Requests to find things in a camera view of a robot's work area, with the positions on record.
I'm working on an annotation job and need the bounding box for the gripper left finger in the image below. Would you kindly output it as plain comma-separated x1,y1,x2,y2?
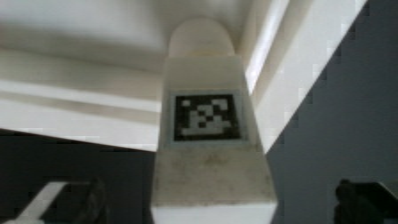
10,179,106,224

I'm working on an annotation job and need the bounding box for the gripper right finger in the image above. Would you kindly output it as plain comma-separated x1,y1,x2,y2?
334,179,398,224

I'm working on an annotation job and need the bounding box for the white leg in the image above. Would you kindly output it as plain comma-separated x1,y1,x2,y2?
151,18,277,224

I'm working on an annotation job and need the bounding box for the white square tabletop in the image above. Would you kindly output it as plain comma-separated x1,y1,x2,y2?
0,0,298,153

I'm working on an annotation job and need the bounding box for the white U-shaped fence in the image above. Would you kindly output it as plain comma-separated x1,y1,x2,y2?
252,0,366,151

